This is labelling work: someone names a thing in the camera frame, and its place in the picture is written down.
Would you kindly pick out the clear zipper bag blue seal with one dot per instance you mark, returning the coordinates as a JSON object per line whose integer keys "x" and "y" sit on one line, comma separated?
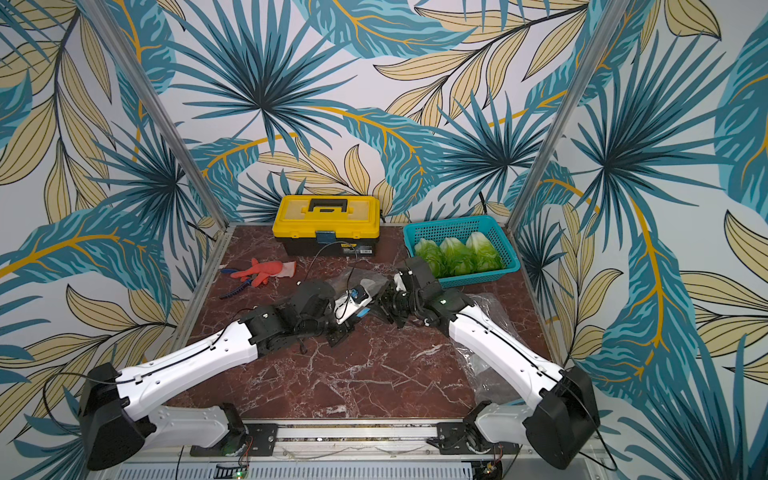
{"x": 352, "y": 277}

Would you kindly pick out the front aluminium rail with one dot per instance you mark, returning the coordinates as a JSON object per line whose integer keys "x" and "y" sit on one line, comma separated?
{"x": 358, "y": 449}

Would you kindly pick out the aluminium frame post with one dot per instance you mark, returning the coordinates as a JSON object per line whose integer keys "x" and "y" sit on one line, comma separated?
{"x": 108, "y": 29}
{"x": 582, "y": 76}

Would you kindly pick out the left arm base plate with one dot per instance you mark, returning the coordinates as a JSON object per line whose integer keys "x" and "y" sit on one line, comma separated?
{"x": 253, "y": 439}

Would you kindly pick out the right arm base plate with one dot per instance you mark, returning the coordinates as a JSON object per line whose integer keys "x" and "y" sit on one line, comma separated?
{"x": 457, "y": 438}

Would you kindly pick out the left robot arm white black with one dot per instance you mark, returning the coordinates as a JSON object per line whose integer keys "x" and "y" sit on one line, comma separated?
{"x": 122, "y": 412}

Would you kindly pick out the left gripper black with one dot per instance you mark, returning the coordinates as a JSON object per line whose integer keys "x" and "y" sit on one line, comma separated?
{"x": 342, "y": 333}

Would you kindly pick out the teal plastic basket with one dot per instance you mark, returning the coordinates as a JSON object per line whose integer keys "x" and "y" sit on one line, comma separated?
{"x": 462, "y": 228}

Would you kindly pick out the blue handled tool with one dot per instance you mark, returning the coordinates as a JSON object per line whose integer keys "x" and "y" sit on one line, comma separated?
{"x": 237, "y": 288}

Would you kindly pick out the left aluminium frame post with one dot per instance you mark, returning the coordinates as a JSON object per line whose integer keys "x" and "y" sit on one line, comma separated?
{"x": 108, "y": 29}

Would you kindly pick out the chinese cabbage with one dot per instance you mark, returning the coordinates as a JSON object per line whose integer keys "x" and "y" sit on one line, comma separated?
{"x": 485, "y": 256}
{"x": 459, "y": 259}
{"x": 431, "y": 253}

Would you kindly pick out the right aluminium frame post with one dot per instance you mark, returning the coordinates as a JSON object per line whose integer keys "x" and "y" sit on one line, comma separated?
{"x": 582, "y": 76}

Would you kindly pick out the yellow black toolbox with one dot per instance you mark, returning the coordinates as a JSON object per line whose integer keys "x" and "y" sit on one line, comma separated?
{"x": 339, "y": 226}

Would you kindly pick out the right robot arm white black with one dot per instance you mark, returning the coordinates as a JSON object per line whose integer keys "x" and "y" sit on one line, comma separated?
{"x": 561, "y": 414}

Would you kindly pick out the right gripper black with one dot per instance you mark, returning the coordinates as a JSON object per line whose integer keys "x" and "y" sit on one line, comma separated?
{"x": 395, "y": 297}

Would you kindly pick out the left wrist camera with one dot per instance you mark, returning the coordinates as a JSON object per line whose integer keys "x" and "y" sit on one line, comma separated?
{"x": 352, "y": 305}

